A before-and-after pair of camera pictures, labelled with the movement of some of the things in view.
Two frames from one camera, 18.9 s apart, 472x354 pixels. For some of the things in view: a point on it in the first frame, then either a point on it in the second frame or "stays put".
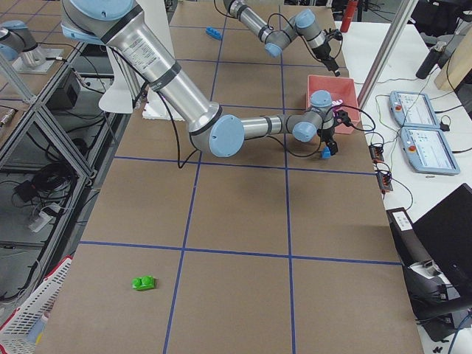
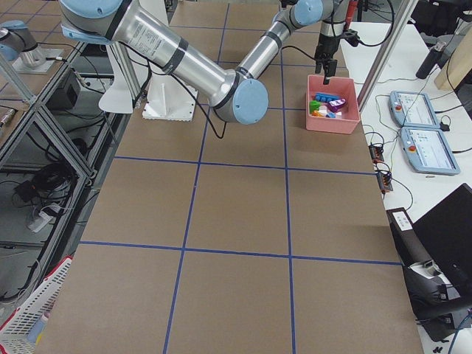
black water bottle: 437,56 stays put
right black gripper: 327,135 -> 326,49
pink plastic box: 343,91 stays put
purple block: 335,104 stays put
